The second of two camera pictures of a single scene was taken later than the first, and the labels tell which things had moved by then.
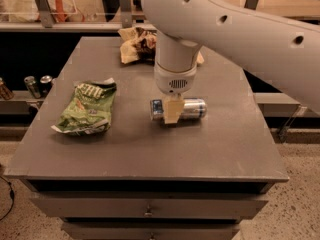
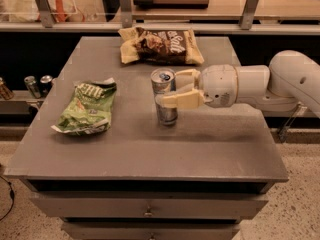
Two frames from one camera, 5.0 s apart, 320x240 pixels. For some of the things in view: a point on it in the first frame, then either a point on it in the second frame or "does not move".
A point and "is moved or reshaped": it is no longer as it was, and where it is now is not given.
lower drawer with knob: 150,230 does not move
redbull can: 193,109 is moved or reshaped
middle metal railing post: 126,5 does not move
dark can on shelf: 45,83 does not move
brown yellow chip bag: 139,44 does not move
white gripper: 174,80 -> 218,84
